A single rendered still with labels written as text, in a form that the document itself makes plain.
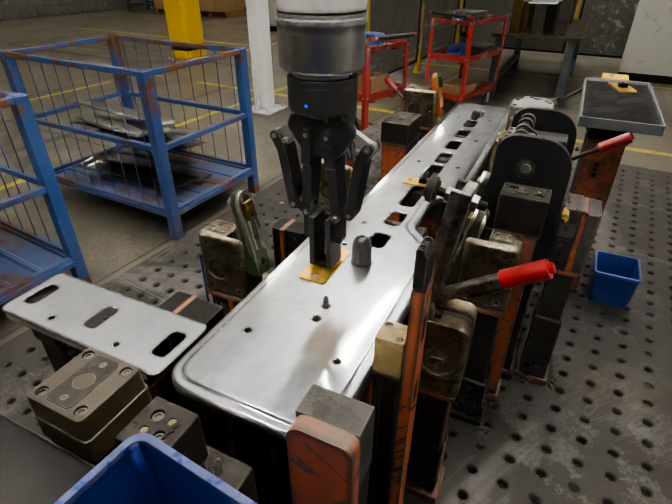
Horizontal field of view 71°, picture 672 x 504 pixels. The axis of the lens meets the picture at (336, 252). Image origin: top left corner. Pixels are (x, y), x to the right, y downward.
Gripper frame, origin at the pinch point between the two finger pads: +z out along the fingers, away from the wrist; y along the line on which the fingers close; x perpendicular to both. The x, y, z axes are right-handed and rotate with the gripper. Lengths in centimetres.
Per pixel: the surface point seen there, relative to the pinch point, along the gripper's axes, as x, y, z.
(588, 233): -29.6, -31.8, 6.7
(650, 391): -37, -52, 41
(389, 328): 7.7, -11.9, 4.5
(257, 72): -375, 270, 71
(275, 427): 20.1, -4.2, 11.3
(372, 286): -7.0, -4.2, 11.0
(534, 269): 0.9, -24.9, -3.1
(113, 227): -121, 210, 111
